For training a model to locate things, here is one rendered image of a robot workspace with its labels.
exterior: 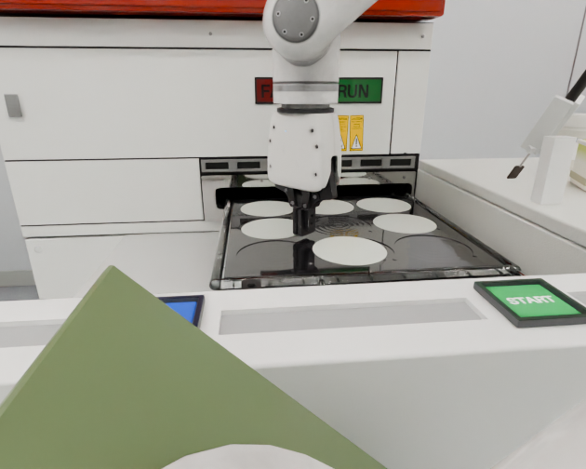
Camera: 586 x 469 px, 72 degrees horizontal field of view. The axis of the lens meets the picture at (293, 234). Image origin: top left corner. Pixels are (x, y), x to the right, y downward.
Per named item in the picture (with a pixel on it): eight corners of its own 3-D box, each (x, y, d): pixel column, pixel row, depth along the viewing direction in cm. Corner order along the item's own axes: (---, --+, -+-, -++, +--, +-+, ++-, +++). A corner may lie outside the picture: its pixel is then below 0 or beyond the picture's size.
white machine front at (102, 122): (29, 234, 84) (-23, 17, 70) (408, 221, 92) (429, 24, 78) (20, 239, 81) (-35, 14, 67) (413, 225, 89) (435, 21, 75)
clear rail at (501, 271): (209, 288, 47) (208, 276, 46) (515, 273, 50) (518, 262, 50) (208, 293, 45) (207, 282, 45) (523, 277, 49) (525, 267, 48)
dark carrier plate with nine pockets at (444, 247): (233, 202, 79) (233, 199, 79) (404, 197, 82) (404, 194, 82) (223, 282, 47) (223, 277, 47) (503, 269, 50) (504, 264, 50)
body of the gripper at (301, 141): (257, 100, 53) (259, 183, 57) (317, 102, 47) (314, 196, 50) (296, 99, 58) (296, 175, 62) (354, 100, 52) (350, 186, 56)
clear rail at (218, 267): (226, 203, 80) (225, 196, 79) (233, 203, 80) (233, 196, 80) (208, 293, 45) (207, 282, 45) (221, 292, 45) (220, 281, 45)
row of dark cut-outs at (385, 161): (202, 171, 81) (201, 159, 80) (413, 167, 85) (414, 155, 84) (201, 172, 80) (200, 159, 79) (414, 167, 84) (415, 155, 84)
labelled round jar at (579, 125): (536, 163, 80) (546, 113, 77) (568, 162, 81) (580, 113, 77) (562, 169, 73) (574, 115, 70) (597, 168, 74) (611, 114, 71)
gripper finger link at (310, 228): (297, 190, 55) (297, 235, 58) (314, 194, 53) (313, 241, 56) (312, 186, 57) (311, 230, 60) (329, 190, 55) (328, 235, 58)
